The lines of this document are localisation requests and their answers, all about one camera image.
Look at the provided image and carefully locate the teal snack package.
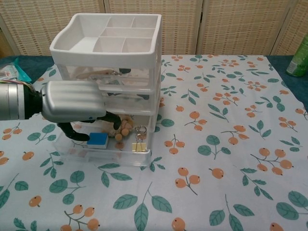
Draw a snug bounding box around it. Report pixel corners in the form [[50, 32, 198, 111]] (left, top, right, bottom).
[[0, 56, 33, 84]]

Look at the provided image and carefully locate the white plastic drawer organizer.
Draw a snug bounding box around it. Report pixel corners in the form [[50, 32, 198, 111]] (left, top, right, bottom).
[[49, 13, 162, 135]]

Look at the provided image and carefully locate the floral orange berry tablecloth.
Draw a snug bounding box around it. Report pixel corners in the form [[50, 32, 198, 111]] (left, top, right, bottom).
[[0, 54, 308, 231]]

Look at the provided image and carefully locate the beige plush toy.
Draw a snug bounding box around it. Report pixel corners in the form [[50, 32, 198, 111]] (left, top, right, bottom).
[[105, 115, 133, 141]]

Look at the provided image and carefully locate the gold binder clip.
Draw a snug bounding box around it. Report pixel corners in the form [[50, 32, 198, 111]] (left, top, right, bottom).
[[131, 141, 147, 153]]

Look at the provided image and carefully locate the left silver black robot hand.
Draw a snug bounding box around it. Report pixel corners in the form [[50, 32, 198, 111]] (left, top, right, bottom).
[[36, 80, 121, 142]]

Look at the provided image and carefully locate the green drink bottle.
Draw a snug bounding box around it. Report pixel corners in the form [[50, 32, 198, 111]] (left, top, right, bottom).
[[285, 33, 308, 77]]

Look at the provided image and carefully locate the clear drawer holding wooden items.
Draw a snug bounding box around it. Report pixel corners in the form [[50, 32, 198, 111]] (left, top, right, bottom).
[[63, 64, 154, 91]]

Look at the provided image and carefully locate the blue white eraser block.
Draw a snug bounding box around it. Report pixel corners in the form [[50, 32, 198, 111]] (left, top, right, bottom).
[[86, 132, 108, 149]]

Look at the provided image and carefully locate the clear drawer holding plush toy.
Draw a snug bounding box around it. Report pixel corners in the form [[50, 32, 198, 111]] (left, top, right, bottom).
[[51, 113, 152, 168]]

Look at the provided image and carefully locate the woven bamboo folding screen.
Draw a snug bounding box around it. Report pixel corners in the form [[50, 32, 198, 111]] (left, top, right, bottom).
[[0, 0, 308, 58]]

